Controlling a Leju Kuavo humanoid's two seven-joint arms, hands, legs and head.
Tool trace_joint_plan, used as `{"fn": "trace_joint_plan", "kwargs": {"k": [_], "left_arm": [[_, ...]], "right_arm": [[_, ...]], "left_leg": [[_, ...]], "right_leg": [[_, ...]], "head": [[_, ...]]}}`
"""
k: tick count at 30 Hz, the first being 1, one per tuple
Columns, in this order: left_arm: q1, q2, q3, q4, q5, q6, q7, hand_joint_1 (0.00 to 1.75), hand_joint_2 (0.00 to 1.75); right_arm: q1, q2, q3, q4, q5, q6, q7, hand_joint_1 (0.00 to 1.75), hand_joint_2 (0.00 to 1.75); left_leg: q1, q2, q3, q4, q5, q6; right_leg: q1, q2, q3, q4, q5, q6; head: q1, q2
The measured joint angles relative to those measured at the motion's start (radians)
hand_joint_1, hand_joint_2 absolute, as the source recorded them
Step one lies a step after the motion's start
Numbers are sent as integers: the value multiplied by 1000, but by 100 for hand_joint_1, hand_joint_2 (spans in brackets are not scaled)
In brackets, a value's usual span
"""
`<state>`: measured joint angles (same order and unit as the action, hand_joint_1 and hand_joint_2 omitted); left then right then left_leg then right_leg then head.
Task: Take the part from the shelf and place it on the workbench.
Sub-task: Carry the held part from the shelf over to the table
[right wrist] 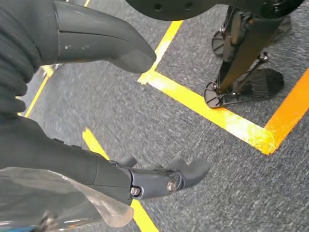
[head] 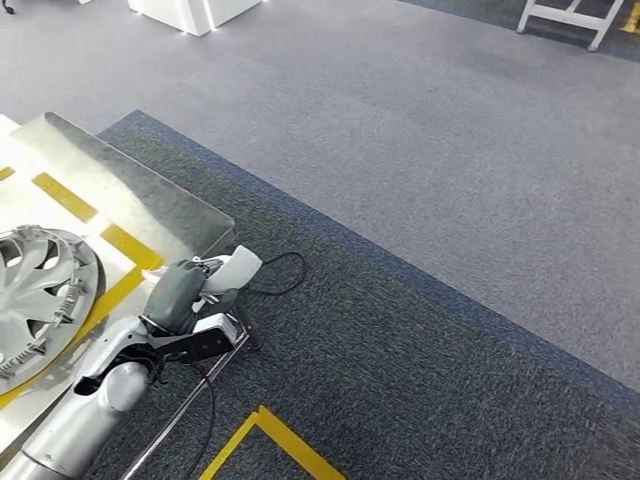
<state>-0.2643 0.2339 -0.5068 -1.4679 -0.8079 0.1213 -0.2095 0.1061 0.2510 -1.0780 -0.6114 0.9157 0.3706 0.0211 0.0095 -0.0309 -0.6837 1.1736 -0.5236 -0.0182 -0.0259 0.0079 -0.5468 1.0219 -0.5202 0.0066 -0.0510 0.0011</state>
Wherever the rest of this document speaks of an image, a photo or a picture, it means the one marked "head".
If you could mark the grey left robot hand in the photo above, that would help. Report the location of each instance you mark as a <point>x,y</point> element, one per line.
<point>172,298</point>

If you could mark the white curved plastic part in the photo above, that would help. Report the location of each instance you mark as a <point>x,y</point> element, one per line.
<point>240,268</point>

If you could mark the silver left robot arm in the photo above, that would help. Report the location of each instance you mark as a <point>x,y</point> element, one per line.
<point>84,417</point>

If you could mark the steel workbench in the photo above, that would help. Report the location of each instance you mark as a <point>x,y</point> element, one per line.
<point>150,199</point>

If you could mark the grey plastic wheel hubcap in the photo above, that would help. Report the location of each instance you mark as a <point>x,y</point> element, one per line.
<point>30,298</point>

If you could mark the white lit display block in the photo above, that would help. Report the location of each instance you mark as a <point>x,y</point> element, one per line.
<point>195,16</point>

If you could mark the yellow floor tape strip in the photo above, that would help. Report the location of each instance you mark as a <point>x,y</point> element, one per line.
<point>634,18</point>

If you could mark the white metal frame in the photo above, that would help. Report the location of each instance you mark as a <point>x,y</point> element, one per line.
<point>602,25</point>

